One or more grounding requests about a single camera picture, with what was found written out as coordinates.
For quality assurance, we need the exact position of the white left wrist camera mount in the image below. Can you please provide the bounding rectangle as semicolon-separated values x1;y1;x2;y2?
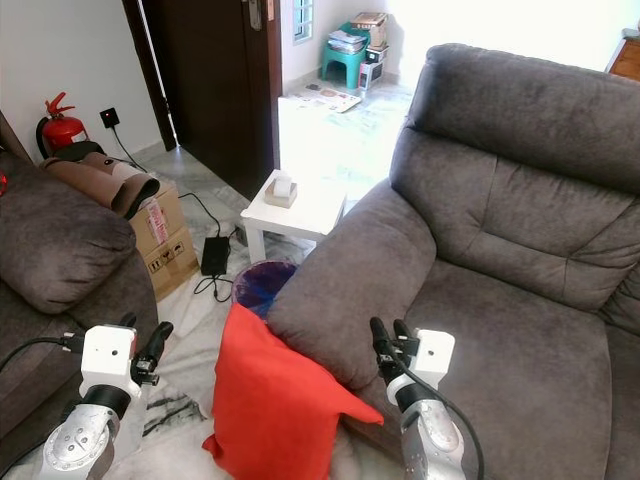
80;324;141;401

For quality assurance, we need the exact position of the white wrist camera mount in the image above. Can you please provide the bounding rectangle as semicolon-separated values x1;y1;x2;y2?
80;324;141;401
412;328;457;383

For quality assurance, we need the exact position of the grey-brown fabric sofa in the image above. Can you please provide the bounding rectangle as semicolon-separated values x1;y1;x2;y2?
0;115;161;441

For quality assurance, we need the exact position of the small cardboard box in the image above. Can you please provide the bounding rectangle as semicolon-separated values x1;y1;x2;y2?
352;11;389;48

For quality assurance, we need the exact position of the white side table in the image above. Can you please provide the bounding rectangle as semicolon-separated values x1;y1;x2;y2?
240;170;348;264

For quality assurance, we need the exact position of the stack of papers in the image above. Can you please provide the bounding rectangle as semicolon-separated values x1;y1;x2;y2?
328;30;369;54

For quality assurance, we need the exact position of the beige tissue box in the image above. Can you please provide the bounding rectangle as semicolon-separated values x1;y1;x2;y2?
264;172;299;209

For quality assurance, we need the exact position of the dark grey fabric sofa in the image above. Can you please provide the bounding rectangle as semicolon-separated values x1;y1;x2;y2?
265;43;640;480

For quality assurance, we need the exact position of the red pillow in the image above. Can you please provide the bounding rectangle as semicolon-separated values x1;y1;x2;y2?
203;303;385;480

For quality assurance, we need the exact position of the red fire extinguisher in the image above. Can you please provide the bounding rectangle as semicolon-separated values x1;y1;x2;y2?
36;92;89;159

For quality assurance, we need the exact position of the thin black power cable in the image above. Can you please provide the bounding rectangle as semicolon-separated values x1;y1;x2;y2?
193;272;236;303
180;192;223;239

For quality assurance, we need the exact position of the blue waste bin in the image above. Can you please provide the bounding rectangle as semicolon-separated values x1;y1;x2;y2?
232;260;301;321

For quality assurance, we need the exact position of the black power adapter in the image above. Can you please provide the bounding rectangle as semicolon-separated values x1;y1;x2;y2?
201;235;231;278

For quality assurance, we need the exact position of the teal plastic stool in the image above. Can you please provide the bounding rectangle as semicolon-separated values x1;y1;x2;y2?
320;22;371;91

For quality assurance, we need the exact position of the dark brown wooden door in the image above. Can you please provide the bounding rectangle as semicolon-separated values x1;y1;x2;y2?
122;0;283;201

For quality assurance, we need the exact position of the printed floor mat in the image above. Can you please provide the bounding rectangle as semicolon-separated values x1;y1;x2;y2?
295;82;363;114

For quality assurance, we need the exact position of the brown rolled cushion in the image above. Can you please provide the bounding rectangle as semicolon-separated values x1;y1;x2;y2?
43;140;161;221

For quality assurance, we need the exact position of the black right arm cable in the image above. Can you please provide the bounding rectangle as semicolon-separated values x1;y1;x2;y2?
395;360;486;480

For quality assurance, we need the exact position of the brown wooden cabinet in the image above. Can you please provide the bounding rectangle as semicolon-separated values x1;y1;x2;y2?
605;28;640;83

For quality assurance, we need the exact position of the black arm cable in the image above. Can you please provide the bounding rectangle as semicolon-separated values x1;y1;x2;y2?
395;360;486;480
0;332;85;376

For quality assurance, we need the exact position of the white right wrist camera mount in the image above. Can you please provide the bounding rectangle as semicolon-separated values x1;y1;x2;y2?
412;328;457;383

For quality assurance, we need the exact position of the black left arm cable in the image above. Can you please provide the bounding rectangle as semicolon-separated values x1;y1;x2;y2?
0;332;85;376

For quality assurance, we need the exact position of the large cardboard box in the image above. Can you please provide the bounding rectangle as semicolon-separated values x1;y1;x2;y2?
130;185;201;301

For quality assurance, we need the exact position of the white and black box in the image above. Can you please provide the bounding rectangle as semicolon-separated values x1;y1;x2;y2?
358;45;389;91

